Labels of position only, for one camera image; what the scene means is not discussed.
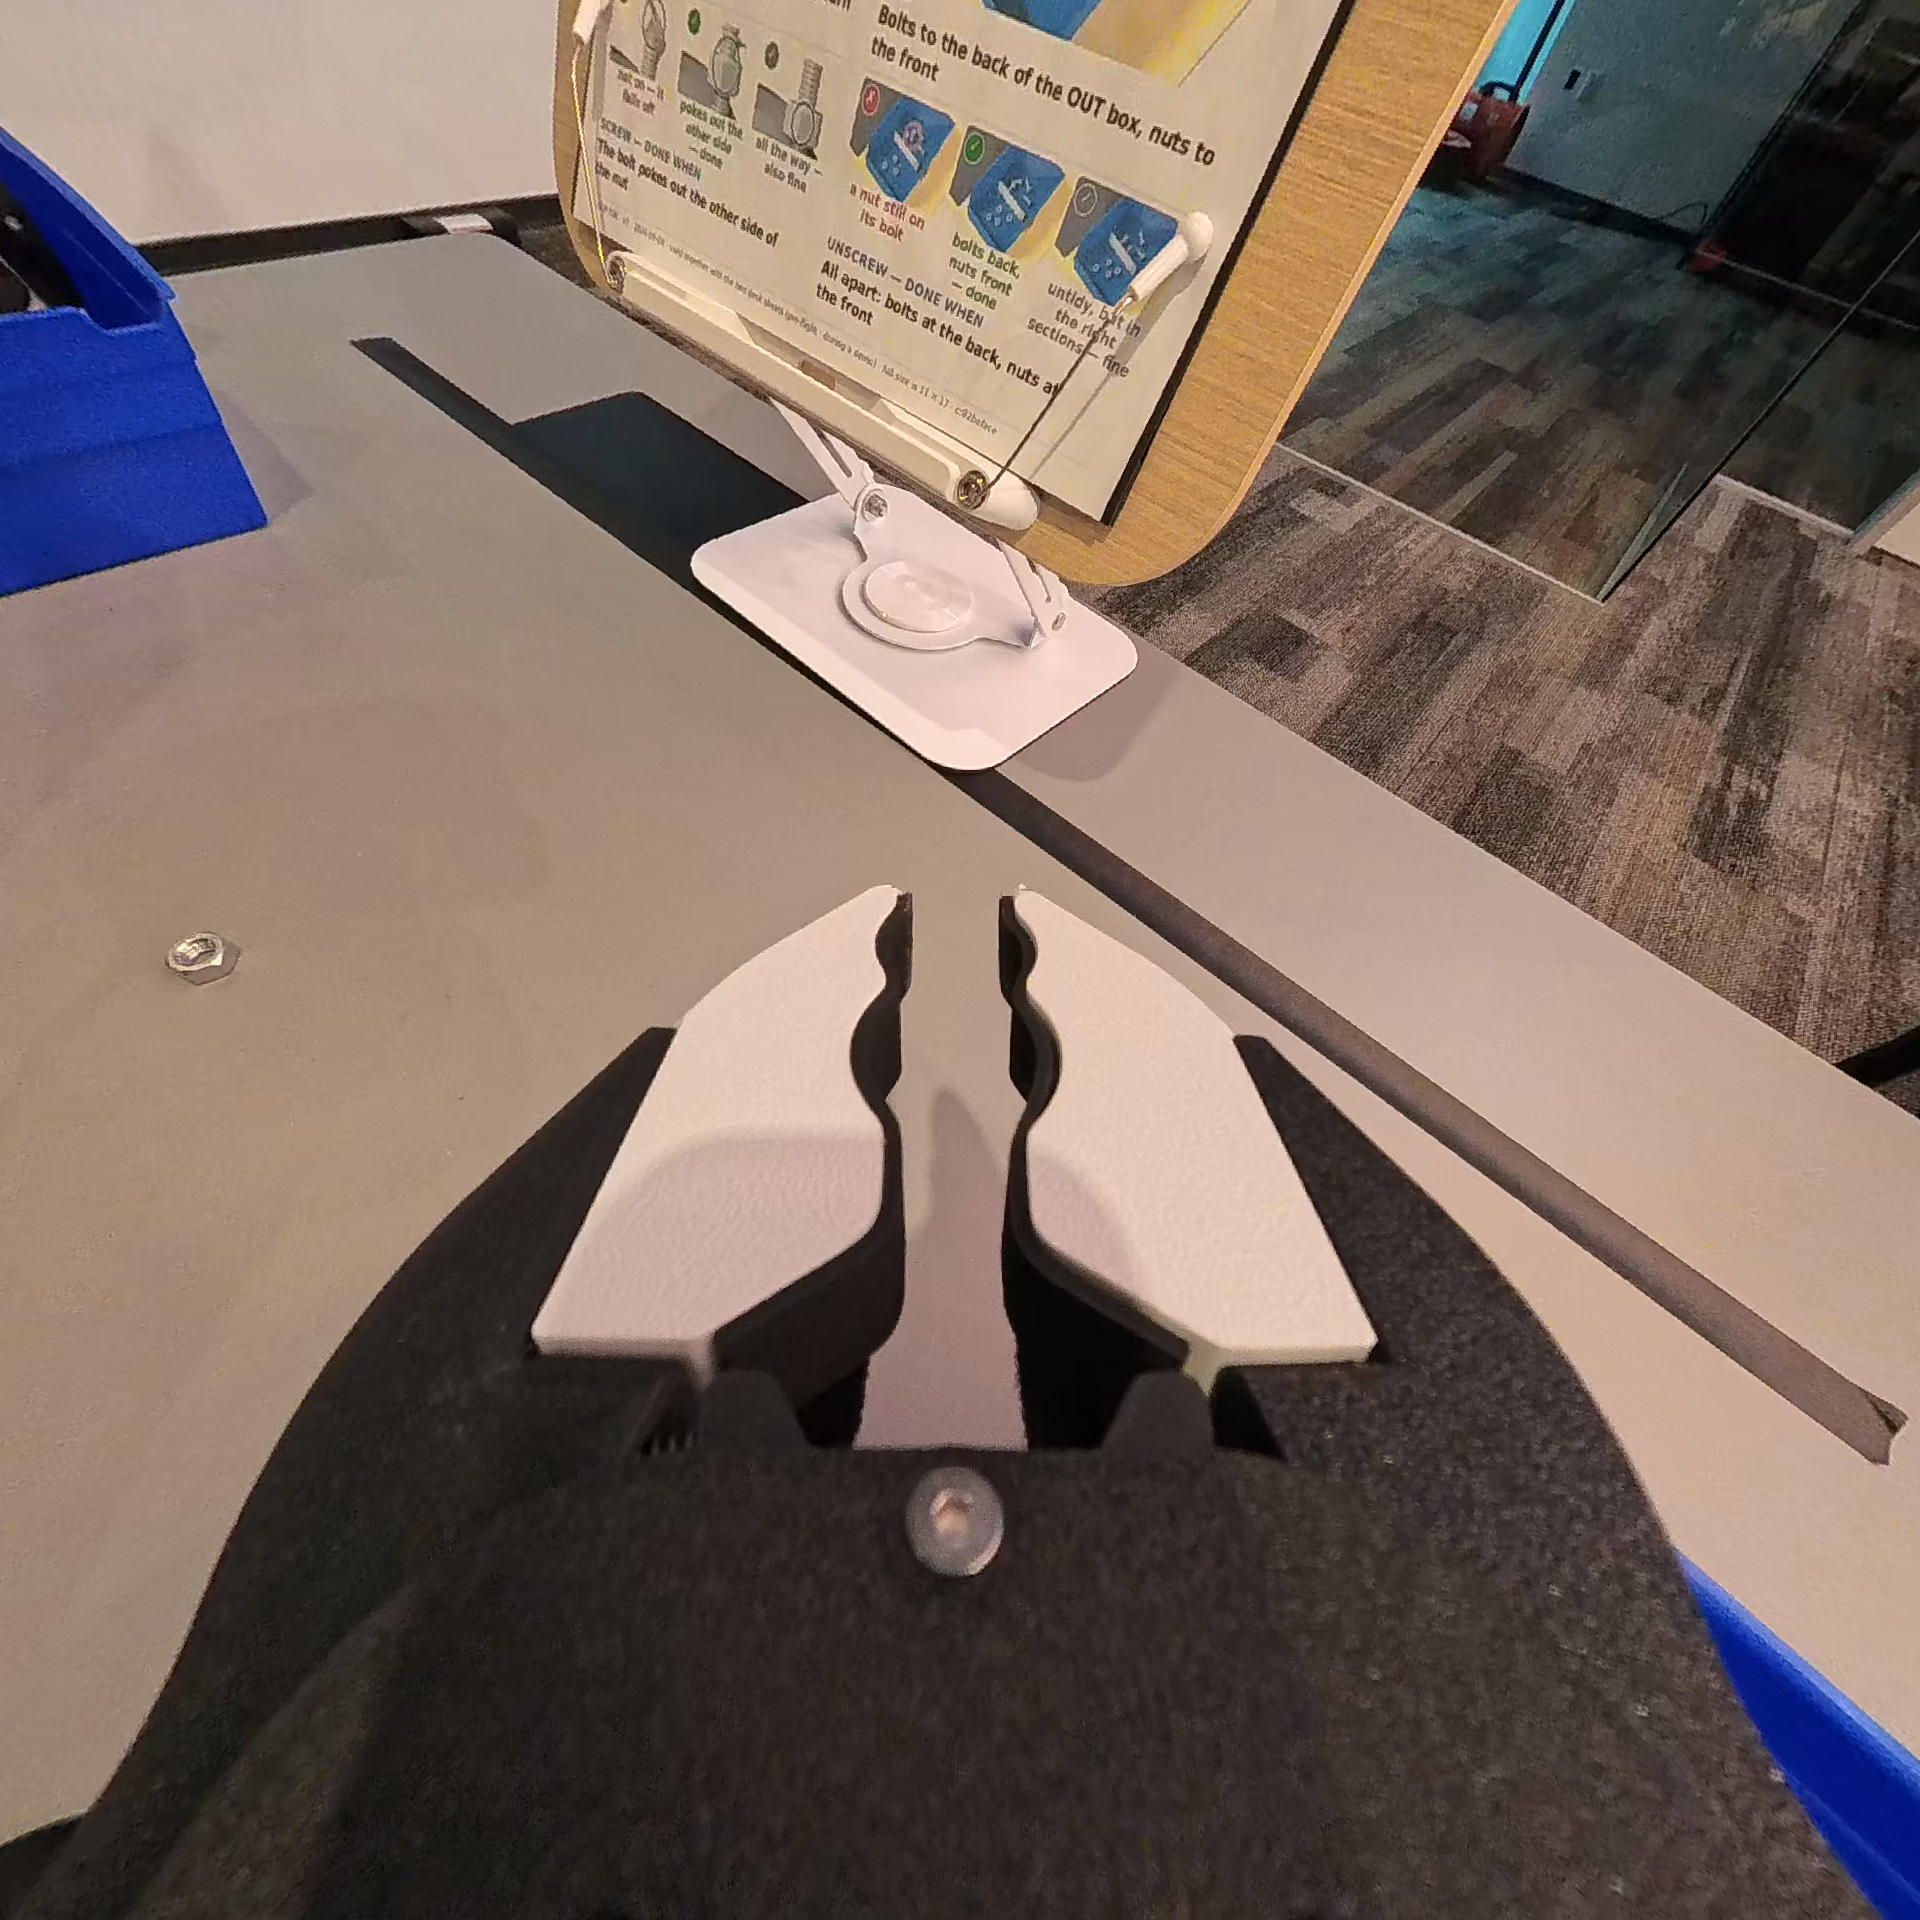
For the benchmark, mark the printed instruction sheet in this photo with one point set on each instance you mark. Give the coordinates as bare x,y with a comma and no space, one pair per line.
974,225

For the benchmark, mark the red floor object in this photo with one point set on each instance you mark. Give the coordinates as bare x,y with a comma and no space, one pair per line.
1496,135

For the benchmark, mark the black office chair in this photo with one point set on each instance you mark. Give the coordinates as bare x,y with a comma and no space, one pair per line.
1887,1066

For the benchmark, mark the wooden backboard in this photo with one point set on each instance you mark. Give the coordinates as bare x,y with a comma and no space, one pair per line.
1350,300

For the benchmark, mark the steel hex nut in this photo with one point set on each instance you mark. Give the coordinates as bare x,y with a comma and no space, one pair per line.
222,963

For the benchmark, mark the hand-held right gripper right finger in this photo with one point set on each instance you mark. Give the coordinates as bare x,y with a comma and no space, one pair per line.
1184,1172

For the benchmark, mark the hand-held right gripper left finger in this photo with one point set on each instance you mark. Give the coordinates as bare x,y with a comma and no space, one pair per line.
721,1172

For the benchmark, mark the blue plastic bin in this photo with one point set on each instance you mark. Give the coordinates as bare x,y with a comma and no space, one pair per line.
106,435
1830,1740

